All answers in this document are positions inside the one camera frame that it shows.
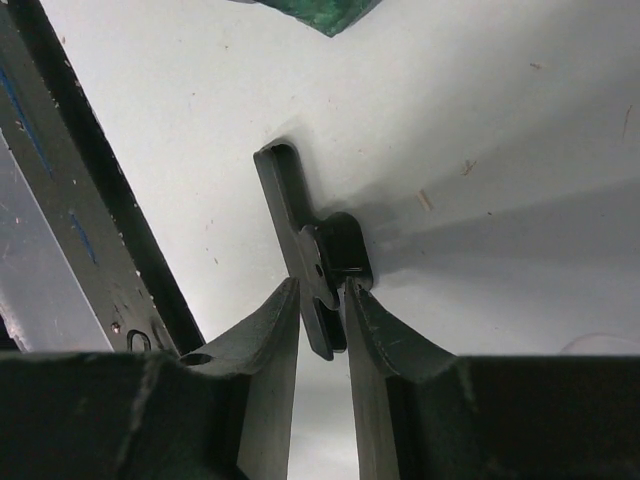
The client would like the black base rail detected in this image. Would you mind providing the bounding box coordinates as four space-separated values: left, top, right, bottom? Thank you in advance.
1 1 204 355

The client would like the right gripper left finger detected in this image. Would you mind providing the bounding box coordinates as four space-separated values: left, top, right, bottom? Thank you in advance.
1 278 300 479

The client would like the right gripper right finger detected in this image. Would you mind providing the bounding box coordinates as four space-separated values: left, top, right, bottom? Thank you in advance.
345 280 639 479

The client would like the green litter bag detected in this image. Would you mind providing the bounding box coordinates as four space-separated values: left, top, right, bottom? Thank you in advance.
244 0 381 38

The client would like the clear plastic scoop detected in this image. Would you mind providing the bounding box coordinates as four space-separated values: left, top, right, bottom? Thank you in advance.
559 333 640 356

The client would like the black bag clip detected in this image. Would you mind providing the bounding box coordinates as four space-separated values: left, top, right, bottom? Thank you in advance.
254 141 374 361

